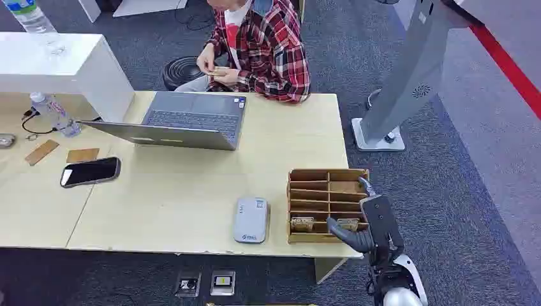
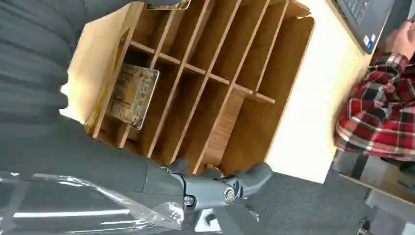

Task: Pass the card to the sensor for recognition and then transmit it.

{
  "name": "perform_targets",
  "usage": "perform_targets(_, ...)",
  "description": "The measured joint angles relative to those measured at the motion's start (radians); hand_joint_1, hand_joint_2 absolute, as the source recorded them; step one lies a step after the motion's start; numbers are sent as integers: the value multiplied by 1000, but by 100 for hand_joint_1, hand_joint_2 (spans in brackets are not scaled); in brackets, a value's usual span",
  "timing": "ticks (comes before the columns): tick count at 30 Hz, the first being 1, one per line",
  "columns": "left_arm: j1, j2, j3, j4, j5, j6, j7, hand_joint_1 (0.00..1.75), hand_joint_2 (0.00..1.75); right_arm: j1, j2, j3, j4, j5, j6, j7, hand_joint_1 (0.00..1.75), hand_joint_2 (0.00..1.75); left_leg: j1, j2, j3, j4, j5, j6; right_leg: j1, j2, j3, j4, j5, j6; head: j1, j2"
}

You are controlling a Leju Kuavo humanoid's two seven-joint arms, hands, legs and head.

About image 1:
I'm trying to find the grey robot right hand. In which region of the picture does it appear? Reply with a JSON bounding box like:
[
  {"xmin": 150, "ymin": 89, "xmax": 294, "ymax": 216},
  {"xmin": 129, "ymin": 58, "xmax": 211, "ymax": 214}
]
[{"xmin": 327, "ymin": 177, "xmax": 405, "ymax": 267}]

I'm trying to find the brown card with print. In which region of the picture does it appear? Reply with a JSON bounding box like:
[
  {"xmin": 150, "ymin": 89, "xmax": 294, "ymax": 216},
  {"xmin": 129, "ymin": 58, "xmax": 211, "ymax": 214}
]
[
  {"xmin": 290, "ymin": 217, "xmax": 315, "ymax": 233},
  {"xmin": 336, "ymin": 218, "xmax": 360, "ymax": 232}
]

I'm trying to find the wooden card box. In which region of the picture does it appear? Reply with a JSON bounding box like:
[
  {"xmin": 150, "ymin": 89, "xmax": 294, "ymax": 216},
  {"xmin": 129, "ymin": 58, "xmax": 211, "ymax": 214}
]
[{"xmin": 286, "ymin": 168, "xmax": 371, "ymax": 245}]

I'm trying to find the white card reader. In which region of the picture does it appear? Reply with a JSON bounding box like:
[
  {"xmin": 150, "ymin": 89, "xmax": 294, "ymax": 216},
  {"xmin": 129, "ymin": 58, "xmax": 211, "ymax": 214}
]
[{"xmin": 232, "ymin": 196, "xmax": 270, "ymax": 245}]

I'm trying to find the grey kiosk stand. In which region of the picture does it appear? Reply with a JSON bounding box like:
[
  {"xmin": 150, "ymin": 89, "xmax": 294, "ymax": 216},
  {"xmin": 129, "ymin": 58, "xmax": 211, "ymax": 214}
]
[{"xmin": 352, "ymin": 0, "xmax": 483, "ymax": 152}]

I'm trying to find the silver floor socket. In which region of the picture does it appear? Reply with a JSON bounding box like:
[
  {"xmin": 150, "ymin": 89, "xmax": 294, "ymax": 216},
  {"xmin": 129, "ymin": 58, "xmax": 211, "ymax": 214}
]
[{"xmin": 210, "ymin": 270, "xmax": 236, "ymax": 296}]

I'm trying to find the open floor socket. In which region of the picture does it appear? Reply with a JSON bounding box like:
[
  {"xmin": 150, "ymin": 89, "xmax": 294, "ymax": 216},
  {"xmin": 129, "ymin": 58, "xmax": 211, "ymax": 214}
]
[{"xmin": 175, "ymin": 270, "xmax": 202, "ymax": 298}]

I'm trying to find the person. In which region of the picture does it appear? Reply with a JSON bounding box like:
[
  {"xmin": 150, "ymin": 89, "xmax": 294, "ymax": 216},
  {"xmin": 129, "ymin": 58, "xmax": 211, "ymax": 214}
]
[{"xmin": 174, "ymin": 0, "xmax": 311, "ymax": 105}]

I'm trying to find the person's left hand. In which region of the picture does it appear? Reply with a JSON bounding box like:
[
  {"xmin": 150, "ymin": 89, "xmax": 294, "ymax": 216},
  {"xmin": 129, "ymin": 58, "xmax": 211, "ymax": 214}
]
[{"xmin": 213, "ymin": 67, "xmax": 242, "ymax": 88}]

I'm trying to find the person's hand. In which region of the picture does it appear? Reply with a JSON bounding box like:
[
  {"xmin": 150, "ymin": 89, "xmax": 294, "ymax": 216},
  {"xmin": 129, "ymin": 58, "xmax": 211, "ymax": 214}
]
[
  {"xmin": 213, "ymin": 67, "xmax": 242, "ymax": 88},
  {"xmin": 196, "ymin": 43, "xmax": 217, "ymax": 77}
]

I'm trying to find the grey laptop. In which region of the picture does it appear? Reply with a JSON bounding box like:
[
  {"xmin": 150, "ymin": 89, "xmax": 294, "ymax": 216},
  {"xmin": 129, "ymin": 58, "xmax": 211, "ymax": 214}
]
[{"xmin": 80, "ymin": 91, "xmax": 248, "ymax": 152}]

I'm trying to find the person's right hand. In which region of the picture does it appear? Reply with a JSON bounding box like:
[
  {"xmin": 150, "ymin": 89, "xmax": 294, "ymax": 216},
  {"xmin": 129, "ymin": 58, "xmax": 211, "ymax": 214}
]
[{"xmin": 196, "ymin": 43, "xmax": 217, "ymax": 77}]

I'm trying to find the black round stool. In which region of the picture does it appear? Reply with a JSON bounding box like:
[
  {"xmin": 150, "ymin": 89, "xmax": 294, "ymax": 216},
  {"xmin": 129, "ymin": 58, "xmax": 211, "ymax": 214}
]
[{"xmin": 161, "ymin": 55, "xmax": 212, "ymax": 92}]

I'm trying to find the black smartphone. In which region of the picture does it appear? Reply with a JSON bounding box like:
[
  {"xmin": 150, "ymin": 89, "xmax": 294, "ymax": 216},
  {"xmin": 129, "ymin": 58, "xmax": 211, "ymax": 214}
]
[{"xmin": 59, "ymin": 157, "xmax": 122, "ymax": 189}]

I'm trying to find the plain wooden card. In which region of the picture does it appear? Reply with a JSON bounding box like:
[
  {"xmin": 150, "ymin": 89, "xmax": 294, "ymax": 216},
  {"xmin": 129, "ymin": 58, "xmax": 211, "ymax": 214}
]
[
  {"xmin": 24, "ymin": 140, "xmax": 60, "ymax": 166},
  {"xmin": 66, "ymin": 148, "xmax": 100, "ymax": 164}
]

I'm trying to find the white furniture base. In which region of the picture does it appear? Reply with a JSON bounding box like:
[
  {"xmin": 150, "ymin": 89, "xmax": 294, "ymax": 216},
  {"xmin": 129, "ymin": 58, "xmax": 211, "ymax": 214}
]
[{"xmin": 78, "ymin": 0, "xmax": 189, "ymax": 23}]

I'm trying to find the clear water bottle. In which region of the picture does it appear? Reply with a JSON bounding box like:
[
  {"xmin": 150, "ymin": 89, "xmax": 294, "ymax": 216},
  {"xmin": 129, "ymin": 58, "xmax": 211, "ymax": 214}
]
[
  {"xmin": 29, "ymin": 92, "xmax": 82, "ymax": 138},
  {"xmin": 2, "ymin": 0, "xmax": 58, "ymax": 34}
]

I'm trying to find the white box shelf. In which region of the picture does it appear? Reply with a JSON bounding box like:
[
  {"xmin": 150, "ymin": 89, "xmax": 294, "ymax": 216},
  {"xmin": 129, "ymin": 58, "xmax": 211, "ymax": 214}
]
[{"xmin": 0, "ymin": 32, "xmax": 135, "ymax": 123}]

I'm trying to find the black floor cable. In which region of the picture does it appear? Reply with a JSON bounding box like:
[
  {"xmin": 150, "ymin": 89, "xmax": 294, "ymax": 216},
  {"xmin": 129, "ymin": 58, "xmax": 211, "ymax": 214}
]
[{"xmin": 174, "ymin": 3, "xmax": 216, "ymax": 32}]

